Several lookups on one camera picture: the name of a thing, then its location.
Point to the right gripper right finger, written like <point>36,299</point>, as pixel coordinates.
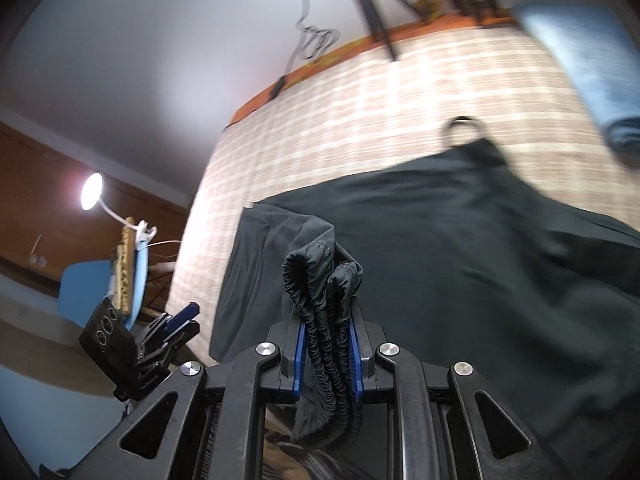
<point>442,422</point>

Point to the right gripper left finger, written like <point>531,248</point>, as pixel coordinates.
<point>204,422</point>

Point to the black pants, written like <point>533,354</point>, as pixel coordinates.
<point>463,261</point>

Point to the leopard print cloth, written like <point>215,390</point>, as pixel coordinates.
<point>123,271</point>

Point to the blue chair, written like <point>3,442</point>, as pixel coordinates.
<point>83,286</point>

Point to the white clip desk lamp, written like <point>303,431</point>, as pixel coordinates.
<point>91,196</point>

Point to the plaid bed mattress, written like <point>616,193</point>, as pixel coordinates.
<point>361,112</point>

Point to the black camera box left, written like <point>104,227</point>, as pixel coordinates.
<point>108,343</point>

